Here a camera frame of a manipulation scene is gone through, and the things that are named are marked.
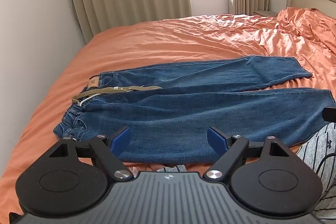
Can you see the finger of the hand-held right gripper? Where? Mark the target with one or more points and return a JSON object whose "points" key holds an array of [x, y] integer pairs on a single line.
{"points": [[330, 114]]}

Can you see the blue denim pants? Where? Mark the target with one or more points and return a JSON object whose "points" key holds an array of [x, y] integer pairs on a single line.
{"points": [[183, 113]]}

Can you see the beige nightstand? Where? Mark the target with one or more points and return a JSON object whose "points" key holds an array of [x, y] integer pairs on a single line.
{"points": [[265, 13]]}

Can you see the person's grey striped shirt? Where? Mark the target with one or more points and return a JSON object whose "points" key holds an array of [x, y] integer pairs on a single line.
{"points": [[320, 150]]}

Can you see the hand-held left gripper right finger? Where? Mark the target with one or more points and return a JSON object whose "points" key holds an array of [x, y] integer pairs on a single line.
{"points": [[216, 140]]}

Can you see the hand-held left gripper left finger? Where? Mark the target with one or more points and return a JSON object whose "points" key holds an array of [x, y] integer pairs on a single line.
{"points": [[121, 140]]}

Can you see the crumpled orange duvet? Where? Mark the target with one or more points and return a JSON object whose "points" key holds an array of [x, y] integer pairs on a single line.
{"points": [[309, 35]]}

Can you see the orange bed sheet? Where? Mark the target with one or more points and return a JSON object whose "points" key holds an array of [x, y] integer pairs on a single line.
{"points": [[162, 40]]}

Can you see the khaki fabric belt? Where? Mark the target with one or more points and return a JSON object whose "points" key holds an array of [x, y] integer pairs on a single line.
{"points": [[141, 88]]}

